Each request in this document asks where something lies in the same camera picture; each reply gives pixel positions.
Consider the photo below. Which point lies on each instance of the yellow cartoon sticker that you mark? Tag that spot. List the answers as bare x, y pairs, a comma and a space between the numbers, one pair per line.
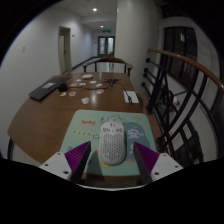
63, 94

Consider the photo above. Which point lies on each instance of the white wall switch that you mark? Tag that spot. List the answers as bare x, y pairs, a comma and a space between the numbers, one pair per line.
23, 49

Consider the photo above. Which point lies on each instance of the white paper sheet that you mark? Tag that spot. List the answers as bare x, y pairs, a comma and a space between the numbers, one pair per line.
134, 97

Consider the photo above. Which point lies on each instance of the small black box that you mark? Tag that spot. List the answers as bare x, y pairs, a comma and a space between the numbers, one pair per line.
63, 88

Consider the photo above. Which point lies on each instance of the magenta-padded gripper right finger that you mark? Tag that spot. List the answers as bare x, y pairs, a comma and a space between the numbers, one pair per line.
148, 157

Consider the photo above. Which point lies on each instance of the red and white sticker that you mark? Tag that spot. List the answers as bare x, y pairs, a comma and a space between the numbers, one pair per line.
99, 91

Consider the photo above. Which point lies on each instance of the green exit sign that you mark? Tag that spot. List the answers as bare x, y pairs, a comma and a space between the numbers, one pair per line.
106, 31

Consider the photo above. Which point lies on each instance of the white perforated computer mouse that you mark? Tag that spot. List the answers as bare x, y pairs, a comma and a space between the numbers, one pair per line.
113, 143

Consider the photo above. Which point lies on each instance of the glass double door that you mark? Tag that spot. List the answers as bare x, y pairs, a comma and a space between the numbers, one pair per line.
106, 46

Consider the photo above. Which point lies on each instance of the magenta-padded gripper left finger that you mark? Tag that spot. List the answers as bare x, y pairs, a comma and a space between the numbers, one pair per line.
78, 155

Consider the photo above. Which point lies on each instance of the mint green printed mouse pad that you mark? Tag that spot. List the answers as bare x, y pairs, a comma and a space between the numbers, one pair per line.
83, 130

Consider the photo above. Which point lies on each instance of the wooden armchair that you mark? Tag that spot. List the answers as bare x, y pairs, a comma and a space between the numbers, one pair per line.
108, 60

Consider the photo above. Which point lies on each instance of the dark window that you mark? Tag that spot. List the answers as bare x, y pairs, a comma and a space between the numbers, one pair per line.
180, 53

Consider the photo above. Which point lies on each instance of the white side door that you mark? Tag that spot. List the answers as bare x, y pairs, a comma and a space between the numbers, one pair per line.
65, 50

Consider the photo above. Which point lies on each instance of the orange cartoon sticker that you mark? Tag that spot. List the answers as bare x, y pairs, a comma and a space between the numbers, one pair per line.
72, 94
73, 84

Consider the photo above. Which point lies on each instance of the small white box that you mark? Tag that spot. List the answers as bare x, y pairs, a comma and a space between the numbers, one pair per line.
87, 76

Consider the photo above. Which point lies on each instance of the dark bunch of keys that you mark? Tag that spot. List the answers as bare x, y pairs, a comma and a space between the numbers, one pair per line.
111, 81

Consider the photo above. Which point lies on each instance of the large white cartoon sticker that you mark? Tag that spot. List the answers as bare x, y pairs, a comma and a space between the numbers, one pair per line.
85, 100

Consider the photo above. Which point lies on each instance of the black railing with wooden handrail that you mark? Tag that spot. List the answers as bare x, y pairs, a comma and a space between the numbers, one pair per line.
186, 61

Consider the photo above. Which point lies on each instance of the black closed laptop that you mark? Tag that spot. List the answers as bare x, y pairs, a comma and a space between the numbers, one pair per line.
46, 88

